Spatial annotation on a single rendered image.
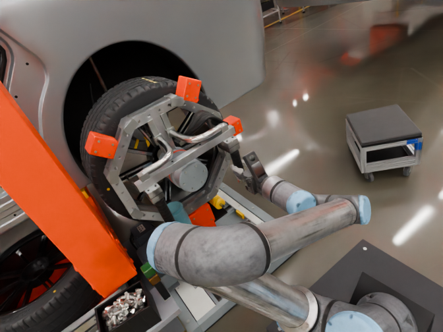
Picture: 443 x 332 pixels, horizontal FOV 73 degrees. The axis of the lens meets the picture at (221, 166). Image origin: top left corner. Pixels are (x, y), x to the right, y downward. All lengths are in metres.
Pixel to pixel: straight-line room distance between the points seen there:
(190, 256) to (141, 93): 0.80
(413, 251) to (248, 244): 1.43
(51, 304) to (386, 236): 1.73
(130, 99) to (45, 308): 0.99
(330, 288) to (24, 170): 1.20
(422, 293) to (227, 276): 0.98
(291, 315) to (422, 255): 1.08
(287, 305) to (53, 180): 0.81
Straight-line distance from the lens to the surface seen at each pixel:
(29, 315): 1.68
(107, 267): 1.35
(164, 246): 0.65
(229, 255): 0.57
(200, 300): 1.77
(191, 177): 1.17
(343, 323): 1.02
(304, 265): 1.84
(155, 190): 1.04
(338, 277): 1.44
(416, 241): 1.98
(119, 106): 1.23
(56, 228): 1.19
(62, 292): 1.65
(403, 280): 1.46
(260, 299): 0.86
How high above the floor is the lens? 1.52
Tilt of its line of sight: 34 degrees down
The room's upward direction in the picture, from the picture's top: 19 degrees counter-clockwise
